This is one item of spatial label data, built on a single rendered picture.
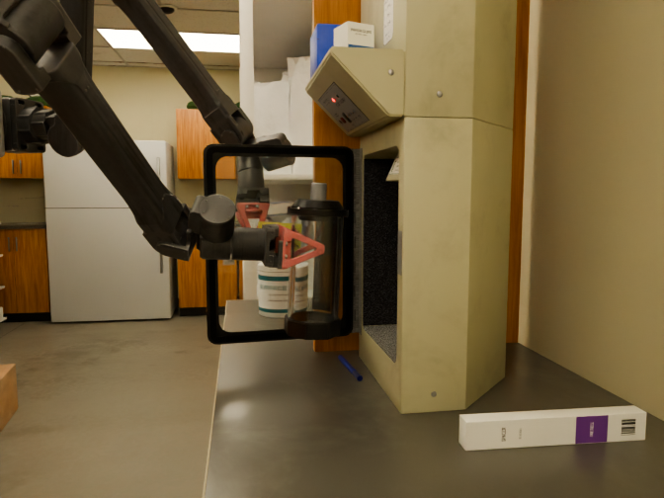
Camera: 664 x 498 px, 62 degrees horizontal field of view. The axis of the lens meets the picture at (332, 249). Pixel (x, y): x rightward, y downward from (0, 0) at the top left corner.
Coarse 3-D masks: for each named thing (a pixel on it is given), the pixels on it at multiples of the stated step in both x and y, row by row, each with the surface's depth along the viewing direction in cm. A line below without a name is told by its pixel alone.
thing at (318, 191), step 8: (312, 184) 96; (320, 184) 96; (312, 192) 96; (320, 192) 96; (296, 200) 96; (304, 200) 94; (312, 200) 94; (320, 200) 96; (328, 200) 100; (320, 208) 93; (328, 208) 93; (336, 208) 94
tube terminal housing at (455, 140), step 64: (448, 0) 83; (512, 0) 97; (448, 64) 84; (512, 64) 99; (384, 128) 96; (448, 128) 85; (512, 128) 102; (448, 192) 86; (448, 256) 88; (448, 320) 89; (384, 384) 99; (448, 384) 90
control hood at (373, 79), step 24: (336, 48) 81; (360, 48) 82; (384, 48) 83; (336, 72) 87; (360, 72) 82; (384, 72) 83; (312, 96) 111; (360, 96) 87; (384, 96) 83; (384, 120) 88
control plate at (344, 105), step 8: (328, 88) 97; (336, 88) 93; (328, 96) 101; (344, 96) 93; (328, 104) 106; (336, 104) 101; (344, 104) 97; (352, 104) 93; (328, 112) 111; (336, 112) 106; (344, 112) 101; (360, 112) 93; (336, 120) 111; (352, 120) 101; (360, 120) 97; (368, 120) 94; (352, 128) 107
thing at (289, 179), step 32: (224, 160) 108; (256, 160) 110; (288, 160) 111; (320, 160) 113; (224, 192) 109; (256, 192) 110; (288, 192) 112; (256, 224) 111; (288, 224) 112; (224, 288) 111; (256, 288) 112; (288, 288) 114; (224, 320) 111; (256, 320) 113
